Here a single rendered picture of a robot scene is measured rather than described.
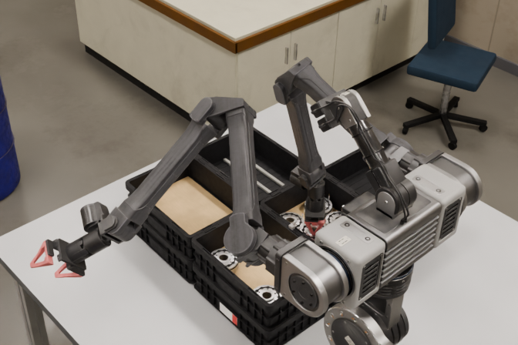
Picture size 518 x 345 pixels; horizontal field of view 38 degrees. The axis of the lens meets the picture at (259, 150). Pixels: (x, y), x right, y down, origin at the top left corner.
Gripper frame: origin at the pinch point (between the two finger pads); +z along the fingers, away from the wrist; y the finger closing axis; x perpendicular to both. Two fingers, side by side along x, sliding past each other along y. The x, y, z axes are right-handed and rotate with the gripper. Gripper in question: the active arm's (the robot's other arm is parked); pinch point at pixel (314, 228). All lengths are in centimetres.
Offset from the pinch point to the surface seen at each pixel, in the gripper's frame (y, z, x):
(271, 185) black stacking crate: -32.0, 5.8, -17.6
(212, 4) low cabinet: -202, 3, -67
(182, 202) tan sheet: -17, 5, -50
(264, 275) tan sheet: 16.7, 7.6, -15.8
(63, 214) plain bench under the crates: -20, 17, -98
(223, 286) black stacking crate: 24.7, 6.0, -28.3
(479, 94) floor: -256, 84, 103
